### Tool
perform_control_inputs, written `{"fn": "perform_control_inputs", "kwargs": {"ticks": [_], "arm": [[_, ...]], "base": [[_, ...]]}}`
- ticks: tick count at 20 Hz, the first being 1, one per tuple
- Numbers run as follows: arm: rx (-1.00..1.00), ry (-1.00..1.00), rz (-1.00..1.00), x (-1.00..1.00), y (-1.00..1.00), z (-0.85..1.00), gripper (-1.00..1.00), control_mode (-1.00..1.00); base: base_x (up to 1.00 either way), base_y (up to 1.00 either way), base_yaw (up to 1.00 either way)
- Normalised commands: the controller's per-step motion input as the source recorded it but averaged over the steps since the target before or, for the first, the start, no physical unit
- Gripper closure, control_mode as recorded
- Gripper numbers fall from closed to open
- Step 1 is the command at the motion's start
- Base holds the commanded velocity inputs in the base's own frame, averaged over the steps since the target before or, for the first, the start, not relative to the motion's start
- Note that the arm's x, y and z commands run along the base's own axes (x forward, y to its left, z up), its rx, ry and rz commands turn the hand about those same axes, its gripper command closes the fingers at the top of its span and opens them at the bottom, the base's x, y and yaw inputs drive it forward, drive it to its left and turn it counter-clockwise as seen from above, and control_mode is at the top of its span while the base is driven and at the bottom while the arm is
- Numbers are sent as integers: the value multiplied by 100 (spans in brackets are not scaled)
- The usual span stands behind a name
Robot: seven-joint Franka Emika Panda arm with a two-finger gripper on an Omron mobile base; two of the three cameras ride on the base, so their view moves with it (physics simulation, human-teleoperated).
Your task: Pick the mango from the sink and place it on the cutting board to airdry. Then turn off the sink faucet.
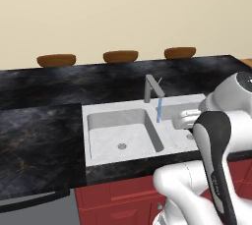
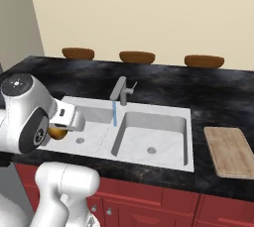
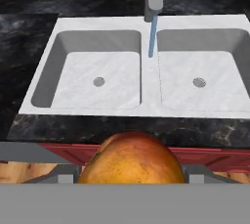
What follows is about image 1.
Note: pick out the grey dishwasher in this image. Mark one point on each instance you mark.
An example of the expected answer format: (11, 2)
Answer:
(39, 211)

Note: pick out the red drawer front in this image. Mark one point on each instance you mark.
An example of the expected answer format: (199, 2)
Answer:
(133, 188)
(93, 197)

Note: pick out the blue water stream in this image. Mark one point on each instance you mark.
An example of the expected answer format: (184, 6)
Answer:
(159, 111)

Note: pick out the brown round stool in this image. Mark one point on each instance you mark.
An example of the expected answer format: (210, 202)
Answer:
(180, 52)
(120, 56)
(56, 60)

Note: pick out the red cupboard door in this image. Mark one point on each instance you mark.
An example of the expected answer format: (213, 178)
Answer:
(242, 178)
(121, 214)

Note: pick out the grey cupboard knob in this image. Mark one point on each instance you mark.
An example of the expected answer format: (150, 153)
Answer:
(160, 206)

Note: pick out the grey metal sink faucet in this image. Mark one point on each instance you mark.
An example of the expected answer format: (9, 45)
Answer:
(148, 88)

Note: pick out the white marble double sink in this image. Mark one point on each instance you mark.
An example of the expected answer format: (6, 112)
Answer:
(121, 130)

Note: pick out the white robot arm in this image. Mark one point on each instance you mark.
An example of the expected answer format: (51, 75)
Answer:
(213, 143)

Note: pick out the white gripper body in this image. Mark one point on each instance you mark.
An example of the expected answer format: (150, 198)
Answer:
(184, 120)

